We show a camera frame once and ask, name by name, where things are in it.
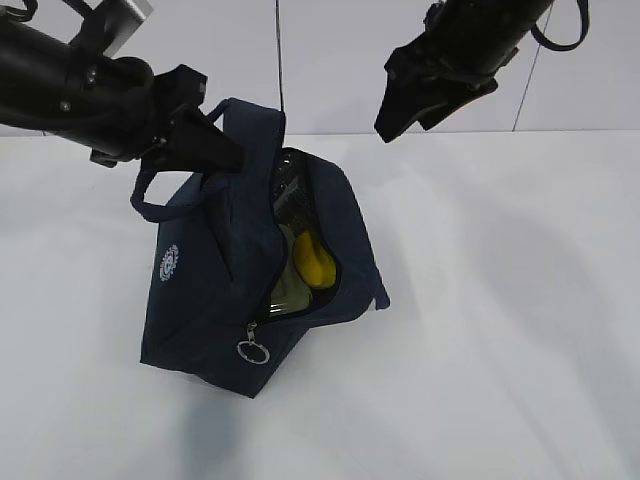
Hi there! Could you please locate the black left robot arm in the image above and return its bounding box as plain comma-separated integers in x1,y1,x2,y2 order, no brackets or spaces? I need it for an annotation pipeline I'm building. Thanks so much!
1,6,243,173

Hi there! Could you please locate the yellow lemon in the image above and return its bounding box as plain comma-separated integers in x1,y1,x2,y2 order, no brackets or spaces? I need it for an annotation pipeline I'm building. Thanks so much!
293,229,337,290

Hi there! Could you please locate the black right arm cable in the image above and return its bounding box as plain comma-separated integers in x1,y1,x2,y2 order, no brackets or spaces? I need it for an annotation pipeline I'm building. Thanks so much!
529,0,603,52

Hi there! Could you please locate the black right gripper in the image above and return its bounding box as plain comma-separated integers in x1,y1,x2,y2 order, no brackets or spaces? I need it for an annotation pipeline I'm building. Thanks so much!
374,0,521,145

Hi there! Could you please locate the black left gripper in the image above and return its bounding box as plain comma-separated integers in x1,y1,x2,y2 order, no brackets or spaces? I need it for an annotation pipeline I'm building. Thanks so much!
90,57,243,173

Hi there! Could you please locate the navy blue lunch bag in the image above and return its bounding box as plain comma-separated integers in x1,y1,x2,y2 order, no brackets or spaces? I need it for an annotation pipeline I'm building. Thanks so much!
131,98,390,398

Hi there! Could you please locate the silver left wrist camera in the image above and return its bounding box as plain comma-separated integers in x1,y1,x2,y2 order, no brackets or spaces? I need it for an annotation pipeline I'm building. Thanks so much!
101,0,153,57

